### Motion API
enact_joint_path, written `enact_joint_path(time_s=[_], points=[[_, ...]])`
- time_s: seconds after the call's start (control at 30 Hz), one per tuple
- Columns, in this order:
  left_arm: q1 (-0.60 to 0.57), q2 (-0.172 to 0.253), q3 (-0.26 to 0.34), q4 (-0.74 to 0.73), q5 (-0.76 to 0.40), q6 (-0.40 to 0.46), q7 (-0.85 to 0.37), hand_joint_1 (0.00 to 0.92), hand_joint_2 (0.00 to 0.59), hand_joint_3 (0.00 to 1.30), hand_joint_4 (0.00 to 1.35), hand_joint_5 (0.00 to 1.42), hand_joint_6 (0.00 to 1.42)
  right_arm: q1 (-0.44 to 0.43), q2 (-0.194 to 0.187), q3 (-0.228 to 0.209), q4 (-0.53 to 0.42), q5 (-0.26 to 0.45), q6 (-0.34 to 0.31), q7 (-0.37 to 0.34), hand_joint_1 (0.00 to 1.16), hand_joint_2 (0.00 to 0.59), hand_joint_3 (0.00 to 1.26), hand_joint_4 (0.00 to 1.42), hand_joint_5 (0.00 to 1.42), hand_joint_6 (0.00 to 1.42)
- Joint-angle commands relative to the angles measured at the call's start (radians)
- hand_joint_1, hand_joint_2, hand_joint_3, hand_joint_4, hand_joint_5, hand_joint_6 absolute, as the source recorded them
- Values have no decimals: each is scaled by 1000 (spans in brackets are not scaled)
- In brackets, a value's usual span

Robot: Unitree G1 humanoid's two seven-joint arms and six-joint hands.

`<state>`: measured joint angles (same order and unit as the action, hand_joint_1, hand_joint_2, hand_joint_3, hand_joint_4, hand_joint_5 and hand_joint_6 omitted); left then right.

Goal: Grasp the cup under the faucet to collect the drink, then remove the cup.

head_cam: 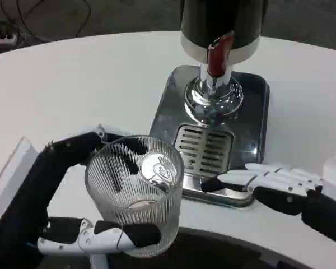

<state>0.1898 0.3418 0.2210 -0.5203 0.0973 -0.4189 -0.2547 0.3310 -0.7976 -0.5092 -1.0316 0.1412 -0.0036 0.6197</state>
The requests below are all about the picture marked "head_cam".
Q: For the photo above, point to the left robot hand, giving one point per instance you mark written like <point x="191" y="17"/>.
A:
<point x="19" y="196"/>

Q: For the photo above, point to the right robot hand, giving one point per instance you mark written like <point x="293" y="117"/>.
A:
<point x="285" y="182"/>

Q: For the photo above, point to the clear ribbed glass cup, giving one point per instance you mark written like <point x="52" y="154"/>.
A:
<point x="154" y="221"/>

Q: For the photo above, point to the slotted steel tray grid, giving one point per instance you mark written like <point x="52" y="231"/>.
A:
<point x="204" y="151"/>

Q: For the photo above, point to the steel drip tray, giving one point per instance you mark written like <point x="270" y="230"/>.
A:
<point x="170" y="106"/>

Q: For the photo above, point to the white power strip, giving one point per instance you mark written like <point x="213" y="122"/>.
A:
<point x="4" y="36"/>

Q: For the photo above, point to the black drink dispenser, chrome stand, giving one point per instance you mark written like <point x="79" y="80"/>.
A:
<point x="207" y="19"/>

